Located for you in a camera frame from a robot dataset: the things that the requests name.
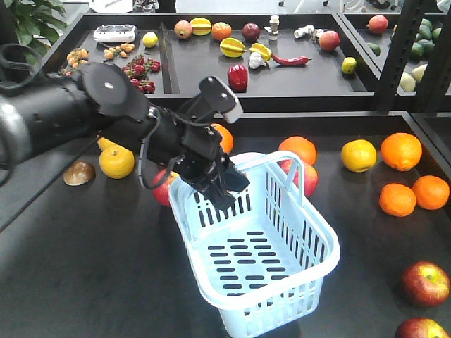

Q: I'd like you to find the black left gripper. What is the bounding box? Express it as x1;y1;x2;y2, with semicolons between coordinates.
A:
172;94;251;212

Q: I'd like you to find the light blue plastic basket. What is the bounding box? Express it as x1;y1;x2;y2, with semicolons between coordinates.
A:
169;151;340;337

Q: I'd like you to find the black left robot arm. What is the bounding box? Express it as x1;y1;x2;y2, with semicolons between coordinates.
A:
1;44;249;210

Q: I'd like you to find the red apple far left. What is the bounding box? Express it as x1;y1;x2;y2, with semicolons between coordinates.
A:
152;169;178;207

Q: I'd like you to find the red apple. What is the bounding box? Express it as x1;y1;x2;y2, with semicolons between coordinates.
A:
395;318;450;338
280;160;319;197
152;169;178;207
401;261;450;308

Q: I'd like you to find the red apple middle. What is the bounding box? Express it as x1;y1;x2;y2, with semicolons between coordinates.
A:
280;160;319;197

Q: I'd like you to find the orange behind apple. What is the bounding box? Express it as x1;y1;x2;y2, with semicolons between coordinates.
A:
278;136;317;165

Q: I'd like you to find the yellow apple pear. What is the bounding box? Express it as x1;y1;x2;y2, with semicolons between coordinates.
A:
99;146;135;179
97;137;117;151

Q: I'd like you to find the red bell pepper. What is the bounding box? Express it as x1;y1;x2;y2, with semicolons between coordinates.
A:
227;64;248;92

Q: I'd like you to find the yellow orange fruit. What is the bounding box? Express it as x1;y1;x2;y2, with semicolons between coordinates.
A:
341;139;377;173

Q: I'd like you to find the red chili pepper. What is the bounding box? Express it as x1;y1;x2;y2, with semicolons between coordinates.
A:
271;54;311;67

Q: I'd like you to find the brown mushroom cap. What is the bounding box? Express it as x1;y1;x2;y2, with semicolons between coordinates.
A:
63;161;96;187

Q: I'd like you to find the small orange lower left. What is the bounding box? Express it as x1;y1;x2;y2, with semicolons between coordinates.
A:
378;183;416;218

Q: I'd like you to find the small orange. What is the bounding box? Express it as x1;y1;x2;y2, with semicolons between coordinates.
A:
378;183;416;218
412;175;450;211

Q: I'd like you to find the large orange right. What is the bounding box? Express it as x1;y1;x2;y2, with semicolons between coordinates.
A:
380;132;423;172

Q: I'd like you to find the small orange lower right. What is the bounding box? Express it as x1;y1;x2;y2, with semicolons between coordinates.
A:
412;175;450;211

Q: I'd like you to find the red apple front left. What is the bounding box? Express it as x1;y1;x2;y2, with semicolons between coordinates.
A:
401;261;450;308

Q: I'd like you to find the red apple front right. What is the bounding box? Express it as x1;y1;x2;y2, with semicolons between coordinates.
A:
395;318;450;338

